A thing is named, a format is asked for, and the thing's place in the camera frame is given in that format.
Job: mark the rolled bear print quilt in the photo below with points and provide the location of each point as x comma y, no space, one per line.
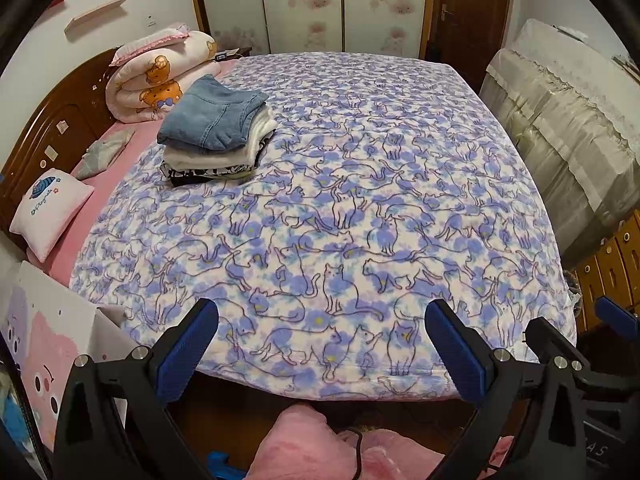
135,90

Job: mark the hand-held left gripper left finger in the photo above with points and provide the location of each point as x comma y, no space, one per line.
190,345

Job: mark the pink frilled pillow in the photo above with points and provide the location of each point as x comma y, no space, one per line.
150,42

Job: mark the pink cartoon printed box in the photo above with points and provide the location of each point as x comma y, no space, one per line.
45,350

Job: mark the furniture with beige lace cover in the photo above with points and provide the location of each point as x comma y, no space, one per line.
560,125

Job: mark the pink wall shelf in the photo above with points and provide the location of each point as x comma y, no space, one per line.
95,15

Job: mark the small pink cushion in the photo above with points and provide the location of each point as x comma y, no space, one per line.
45,210

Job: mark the grey cloth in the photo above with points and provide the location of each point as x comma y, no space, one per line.
102,152

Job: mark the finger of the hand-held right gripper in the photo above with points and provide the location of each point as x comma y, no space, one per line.
617,312
550,340

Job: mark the white folded garment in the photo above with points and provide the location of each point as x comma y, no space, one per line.
250,137

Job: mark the purple cat printed blanket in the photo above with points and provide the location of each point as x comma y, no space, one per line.
350,160

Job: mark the black and white patterned garment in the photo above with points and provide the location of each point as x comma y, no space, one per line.
200,178

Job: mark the pink bed sheet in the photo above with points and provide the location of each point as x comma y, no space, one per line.
75,255

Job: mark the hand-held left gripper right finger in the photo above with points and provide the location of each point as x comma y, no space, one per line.
457,350

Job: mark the brown wooden door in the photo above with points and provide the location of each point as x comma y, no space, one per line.
475,10

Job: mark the blue denim jeans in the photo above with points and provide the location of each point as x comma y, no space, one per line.
210,110

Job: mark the wooden headboard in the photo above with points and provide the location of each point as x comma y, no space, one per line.
55,105

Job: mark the wooden drawer cabinet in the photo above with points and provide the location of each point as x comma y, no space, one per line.
607,270

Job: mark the person's pink fleece clothing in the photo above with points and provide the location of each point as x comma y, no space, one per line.
300,445

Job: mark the wooden nightstand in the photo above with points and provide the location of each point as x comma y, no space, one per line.
244,51

